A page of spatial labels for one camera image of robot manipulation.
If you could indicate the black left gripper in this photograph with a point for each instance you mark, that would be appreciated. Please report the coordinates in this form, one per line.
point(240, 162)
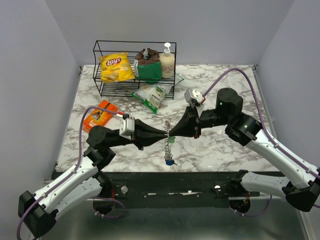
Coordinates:
point(141, 129)

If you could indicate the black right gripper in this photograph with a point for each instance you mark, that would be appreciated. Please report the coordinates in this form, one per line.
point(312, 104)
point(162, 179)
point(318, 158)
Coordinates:
point(190, 125)

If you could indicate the green key tag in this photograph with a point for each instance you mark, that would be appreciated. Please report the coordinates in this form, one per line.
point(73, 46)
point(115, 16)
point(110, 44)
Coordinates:
point(171, 139)

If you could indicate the metal disc keyring organizer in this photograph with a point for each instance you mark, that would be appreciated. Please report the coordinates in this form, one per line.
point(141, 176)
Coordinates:
point(167, 149)

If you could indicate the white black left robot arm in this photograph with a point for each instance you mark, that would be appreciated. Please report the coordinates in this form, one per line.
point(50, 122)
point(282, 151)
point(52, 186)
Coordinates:
point(40, 211)

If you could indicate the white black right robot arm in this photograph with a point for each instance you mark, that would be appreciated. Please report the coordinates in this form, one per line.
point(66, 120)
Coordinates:
point(300, 183)

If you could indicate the blue key tag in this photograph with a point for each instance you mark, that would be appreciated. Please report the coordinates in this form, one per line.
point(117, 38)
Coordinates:
point(170, 162)

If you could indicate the green white snack pouch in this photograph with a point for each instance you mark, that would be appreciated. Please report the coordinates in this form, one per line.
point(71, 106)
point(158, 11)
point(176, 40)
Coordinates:
point(152, 95)

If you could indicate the green white card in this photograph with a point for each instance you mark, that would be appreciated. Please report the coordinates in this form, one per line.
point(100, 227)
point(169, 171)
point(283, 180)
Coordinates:
point(179, 78)

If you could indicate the orange razor box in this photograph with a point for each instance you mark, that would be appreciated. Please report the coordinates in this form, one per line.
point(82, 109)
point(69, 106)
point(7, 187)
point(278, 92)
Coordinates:
point(99, 117)

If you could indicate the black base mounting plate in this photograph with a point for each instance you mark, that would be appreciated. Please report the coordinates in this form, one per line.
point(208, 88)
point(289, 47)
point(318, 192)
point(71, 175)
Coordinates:
point(157, 190)

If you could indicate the cream soap pump bottle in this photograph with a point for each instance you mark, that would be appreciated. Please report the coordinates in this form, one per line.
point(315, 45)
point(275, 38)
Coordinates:
point(167, 62)

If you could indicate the green brown coffee bag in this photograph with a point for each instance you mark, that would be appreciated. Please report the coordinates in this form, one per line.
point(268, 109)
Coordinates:
point(147, 65)

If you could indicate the yellow Lays chips bag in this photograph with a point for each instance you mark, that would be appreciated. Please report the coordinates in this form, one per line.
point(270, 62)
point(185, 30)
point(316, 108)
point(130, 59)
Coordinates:
point(115, 68)

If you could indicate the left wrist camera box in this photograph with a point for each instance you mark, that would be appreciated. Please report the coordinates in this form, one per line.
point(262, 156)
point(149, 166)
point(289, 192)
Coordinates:
point(127, 126)

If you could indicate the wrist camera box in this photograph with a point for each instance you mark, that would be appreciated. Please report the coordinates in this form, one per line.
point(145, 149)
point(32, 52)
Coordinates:
point(127, 126)
point(194, 98)

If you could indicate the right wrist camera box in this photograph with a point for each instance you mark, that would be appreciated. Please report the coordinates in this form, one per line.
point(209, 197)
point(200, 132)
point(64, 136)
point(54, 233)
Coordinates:
point(194, 98)

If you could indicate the black wire shelf rack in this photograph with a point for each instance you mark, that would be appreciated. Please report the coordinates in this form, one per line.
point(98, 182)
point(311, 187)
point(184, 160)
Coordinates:
point(126, 88)

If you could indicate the aluminium frame rail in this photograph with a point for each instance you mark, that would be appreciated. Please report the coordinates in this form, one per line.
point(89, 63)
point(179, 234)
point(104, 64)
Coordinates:
point(250, 197)

